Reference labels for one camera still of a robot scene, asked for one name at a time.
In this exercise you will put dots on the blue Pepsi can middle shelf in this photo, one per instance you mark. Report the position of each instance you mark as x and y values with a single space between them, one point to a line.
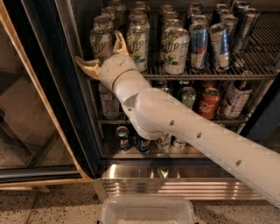
165 88

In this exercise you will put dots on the right 7up can bottom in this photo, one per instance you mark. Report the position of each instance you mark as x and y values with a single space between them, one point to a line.
179 143

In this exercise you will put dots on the top wire shelf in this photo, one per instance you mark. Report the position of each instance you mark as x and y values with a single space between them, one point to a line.
253 65

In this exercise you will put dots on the second row right 7up can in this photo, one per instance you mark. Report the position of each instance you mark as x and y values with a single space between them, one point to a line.
171 22

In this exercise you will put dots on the green soda can middle shelf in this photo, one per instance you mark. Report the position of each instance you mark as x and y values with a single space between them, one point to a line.
188 96

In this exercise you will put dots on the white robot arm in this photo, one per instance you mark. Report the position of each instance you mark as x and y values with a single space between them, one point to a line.
153 112

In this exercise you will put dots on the left Red Bull can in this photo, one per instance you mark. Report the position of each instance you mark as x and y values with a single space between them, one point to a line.
198 46

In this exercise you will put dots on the red bull can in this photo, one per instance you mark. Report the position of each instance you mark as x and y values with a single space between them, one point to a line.
198 46
219 47

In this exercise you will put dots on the right Pepsi can bottom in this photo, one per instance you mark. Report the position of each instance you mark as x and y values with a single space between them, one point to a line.
142 144

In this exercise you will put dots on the glass fridge door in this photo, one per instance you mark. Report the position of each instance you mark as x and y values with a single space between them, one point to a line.
47 135

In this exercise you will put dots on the second row middle 7up can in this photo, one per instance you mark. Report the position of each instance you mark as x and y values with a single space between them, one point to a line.
140 21

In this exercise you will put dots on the pepsi can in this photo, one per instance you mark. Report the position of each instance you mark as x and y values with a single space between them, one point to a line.
123 138
142 144

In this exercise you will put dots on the left Pepsi can bottom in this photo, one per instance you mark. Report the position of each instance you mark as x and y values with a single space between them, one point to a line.
123 138

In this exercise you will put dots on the right Red Bull can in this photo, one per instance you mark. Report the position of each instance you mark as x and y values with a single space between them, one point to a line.
219 47

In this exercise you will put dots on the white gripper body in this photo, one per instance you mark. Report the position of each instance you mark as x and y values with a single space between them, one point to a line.
115 69

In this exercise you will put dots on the second row 7up can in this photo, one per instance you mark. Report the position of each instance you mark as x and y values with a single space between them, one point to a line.
103 21
140 21
171 22

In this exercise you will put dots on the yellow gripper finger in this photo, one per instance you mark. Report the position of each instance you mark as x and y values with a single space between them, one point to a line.
120 44
91 68

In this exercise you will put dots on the left water bottle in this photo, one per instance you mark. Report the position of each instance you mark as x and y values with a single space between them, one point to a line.
109 103

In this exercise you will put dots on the white tilted can middle shelf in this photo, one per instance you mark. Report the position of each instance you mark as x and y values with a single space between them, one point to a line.
236 98

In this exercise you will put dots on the clear plastic bin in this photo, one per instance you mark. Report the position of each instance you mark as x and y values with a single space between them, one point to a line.
147 210

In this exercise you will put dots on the red Coca-Cola can middle shelf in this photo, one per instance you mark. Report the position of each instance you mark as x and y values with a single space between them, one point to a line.
208 102

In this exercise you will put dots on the steel fridge base grille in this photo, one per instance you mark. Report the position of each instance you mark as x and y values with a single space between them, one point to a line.
191 181

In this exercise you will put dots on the second row left 7up can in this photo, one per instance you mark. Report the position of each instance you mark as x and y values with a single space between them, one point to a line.
103 21

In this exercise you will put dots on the left 7up can bottom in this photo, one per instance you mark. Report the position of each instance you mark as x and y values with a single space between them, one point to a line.
164 142

